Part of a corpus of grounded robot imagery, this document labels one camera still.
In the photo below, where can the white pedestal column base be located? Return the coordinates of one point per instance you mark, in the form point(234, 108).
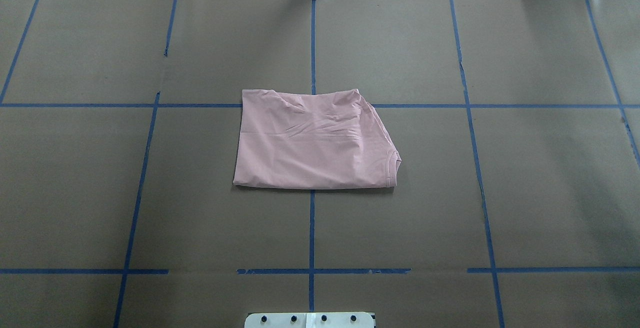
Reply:
point(348, 319)

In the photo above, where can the pink Snoopy t-shirt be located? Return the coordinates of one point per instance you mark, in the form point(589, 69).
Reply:
point(324, 142)

